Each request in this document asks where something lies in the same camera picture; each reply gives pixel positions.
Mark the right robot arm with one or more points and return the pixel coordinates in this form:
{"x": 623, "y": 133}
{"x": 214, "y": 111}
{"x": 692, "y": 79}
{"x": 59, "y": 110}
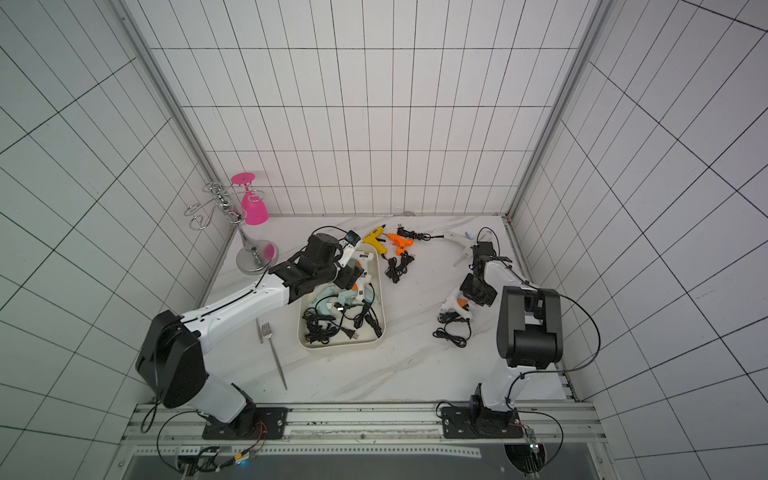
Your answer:
{"x": 528, "y": 335}

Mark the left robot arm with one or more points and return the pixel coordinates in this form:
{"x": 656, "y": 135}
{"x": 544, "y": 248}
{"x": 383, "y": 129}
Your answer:
{"x": 171, "y": 358}

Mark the chrome cup rack stand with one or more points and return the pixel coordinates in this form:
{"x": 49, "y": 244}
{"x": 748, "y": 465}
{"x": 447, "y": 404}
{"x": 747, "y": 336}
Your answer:
{"x": 255, "y": 256}

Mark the large mint glue gun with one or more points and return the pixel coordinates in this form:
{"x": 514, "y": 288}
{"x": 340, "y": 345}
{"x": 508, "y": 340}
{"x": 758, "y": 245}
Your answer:
{"x": 332, "y": 301}

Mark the yellow glue gun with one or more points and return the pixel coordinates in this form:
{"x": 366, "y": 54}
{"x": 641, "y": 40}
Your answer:
{"x": 375, "y": 240}

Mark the white Greeler glue gun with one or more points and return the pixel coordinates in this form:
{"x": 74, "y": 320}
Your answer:
{"x": 465, "y": 241}

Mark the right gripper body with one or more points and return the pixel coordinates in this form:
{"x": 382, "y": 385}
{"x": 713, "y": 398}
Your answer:
{"x": 475, "y": 288}

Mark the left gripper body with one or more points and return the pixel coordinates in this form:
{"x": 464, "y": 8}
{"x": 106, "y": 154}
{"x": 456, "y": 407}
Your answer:
{"x": 345, "y": 277}

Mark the metal fork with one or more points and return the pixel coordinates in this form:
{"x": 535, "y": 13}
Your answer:
{"x": 267, "y": 333}

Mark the cream storage tray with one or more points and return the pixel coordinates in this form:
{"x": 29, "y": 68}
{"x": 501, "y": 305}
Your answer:
{"x": 360, "y": 325}

